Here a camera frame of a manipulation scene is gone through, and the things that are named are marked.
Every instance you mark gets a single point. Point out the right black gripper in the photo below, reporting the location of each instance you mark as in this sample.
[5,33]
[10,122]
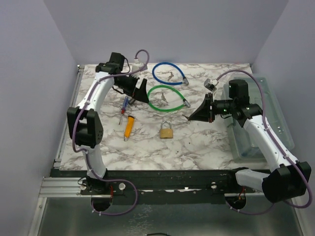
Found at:
[204,112]

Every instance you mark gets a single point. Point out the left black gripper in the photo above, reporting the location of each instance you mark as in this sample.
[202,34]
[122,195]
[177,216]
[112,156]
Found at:
[140,94]

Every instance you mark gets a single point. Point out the green cable lock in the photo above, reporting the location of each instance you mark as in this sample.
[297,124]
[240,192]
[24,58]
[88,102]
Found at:
[158,100]

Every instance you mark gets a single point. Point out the blue cable lock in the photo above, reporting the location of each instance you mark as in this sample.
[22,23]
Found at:
[162,76]

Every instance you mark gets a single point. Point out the brass padlock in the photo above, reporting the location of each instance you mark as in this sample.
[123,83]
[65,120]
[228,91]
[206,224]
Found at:
[166,131]

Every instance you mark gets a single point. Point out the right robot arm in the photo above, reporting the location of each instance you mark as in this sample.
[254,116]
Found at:
[288,177]

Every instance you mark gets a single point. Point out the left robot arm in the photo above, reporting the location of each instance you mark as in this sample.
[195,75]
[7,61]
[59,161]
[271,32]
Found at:
[85,128]

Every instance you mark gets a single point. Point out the black T-shaped tool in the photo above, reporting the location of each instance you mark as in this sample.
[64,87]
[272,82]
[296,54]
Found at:
[131,101]

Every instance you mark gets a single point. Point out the blue red screwdriver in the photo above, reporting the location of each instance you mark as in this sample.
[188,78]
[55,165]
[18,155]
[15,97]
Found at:
[124,106]

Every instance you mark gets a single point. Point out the orange utility knife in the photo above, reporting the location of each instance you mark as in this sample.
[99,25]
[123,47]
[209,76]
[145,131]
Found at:
[129,126]

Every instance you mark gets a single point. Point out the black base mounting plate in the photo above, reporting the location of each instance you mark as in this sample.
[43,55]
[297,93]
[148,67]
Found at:
[158,187]

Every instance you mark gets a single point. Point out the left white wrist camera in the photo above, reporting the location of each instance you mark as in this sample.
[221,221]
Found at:
[137,67]

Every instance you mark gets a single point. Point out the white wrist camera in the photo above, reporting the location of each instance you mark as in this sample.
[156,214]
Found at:
[137,67]
[211,86]

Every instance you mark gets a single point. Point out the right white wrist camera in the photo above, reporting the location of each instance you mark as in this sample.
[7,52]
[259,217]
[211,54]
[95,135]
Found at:
[211,86]

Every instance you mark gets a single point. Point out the aluminium rail frame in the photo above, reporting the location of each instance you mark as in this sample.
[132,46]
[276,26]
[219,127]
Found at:
[220,145]

